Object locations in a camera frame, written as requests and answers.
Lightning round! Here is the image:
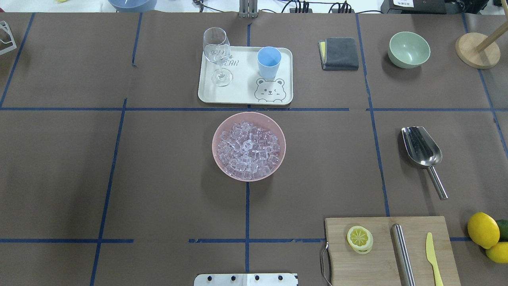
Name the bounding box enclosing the cream bear serving tray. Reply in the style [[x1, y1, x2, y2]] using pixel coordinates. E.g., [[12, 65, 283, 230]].
[[198, 46, 294, 105]]

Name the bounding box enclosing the small yellow lemon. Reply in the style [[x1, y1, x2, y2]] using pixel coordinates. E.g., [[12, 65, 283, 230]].
[[485, 242, 508, 264]]

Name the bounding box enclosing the white wire cup rack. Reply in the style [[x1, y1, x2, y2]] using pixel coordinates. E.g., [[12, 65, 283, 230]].
[[0, 21, 17, 55]]

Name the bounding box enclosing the stainless steel ice scoop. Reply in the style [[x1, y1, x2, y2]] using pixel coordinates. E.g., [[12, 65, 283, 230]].
[[401, 126, 448, 200]]

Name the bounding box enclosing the clear wine glass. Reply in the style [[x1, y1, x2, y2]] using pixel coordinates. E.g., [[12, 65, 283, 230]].
[[203, 27, 233, 87]]

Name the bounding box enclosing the light blue plastic cup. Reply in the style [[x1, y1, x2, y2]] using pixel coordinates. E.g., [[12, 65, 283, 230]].
[[256, 46, 282, 79]]

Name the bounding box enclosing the wooden cup tree stand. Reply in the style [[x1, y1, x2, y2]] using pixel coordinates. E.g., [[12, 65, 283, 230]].
[[455, 0, 507, 70]]

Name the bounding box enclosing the blue plastic bowl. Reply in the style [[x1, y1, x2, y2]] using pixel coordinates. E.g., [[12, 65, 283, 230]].
[[108, 0, 158, 13]]

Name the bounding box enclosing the green lime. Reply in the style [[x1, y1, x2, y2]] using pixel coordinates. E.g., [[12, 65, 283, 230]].
[[496, 219, 508, 242]]

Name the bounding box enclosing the lemon half slice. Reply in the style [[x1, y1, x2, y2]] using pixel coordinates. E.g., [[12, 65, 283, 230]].
[[346, 226, 373, 255]]

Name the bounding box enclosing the yellow plastic knife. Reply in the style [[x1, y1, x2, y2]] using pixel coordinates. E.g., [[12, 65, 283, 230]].
[[425, 232, 443, 286]]

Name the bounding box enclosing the green ceramic bowl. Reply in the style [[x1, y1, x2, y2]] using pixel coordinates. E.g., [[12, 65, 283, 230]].
[[388, 31, 431, 69]]

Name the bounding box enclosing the large yellow lemon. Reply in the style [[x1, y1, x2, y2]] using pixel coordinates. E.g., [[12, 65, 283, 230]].
[[468, 212, 500, 249]]

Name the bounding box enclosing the wooden cutting board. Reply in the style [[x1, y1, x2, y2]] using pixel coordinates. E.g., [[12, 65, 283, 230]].
[[325, 216, 461, 286]]

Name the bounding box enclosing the black power strip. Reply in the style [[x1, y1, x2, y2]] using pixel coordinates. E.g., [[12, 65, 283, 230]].
[[281, 0, 354, 14]]

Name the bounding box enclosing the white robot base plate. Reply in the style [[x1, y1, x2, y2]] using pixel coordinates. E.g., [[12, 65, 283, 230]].
[[194, 273, 299, 286]]

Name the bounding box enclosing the pink bowl of ice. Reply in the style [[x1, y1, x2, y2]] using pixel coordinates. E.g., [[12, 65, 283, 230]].
[[211, 112, 286, 182]]

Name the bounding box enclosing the aluminium frame post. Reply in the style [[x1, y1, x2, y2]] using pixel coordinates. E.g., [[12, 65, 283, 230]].
[[239, 0, 259, 18]]

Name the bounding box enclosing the black device box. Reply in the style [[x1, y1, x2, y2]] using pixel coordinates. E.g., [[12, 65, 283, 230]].
[[380, 0, 493, 15]]

